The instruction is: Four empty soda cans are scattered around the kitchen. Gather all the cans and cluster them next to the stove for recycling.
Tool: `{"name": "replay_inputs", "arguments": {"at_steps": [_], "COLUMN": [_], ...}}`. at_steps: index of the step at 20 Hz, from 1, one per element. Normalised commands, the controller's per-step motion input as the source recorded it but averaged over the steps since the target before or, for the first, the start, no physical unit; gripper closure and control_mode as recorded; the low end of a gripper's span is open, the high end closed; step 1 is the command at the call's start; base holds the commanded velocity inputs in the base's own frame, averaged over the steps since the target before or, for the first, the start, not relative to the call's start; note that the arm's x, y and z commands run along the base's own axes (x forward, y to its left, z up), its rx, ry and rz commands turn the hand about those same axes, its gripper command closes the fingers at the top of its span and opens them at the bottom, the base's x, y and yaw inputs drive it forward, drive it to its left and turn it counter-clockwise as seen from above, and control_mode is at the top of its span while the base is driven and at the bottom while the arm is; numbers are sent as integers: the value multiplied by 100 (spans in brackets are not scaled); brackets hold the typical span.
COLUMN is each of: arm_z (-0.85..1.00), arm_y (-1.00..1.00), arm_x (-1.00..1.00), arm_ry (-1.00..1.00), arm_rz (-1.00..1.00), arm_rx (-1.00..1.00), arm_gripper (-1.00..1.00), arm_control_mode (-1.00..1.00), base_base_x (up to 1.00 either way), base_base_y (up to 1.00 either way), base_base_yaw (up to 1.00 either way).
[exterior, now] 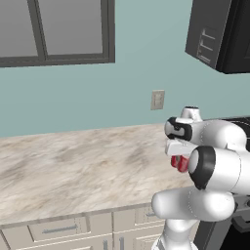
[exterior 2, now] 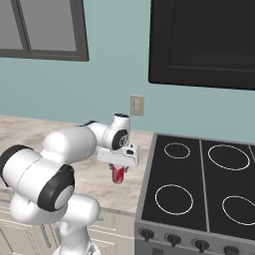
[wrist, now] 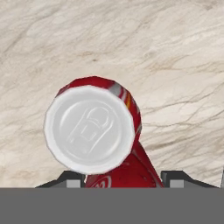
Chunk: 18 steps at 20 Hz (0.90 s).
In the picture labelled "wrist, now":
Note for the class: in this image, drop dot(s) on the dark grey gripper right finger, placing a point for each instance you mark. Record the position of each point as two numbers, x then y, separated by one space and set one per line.
178 178

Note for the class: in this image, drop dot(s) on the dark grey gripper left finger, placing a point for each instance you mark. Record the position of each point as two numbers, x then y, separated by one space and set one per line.
70 178

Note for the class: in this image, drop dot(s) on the red soda can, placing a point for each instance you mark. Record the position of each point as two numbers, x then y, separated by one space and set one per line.
90 128

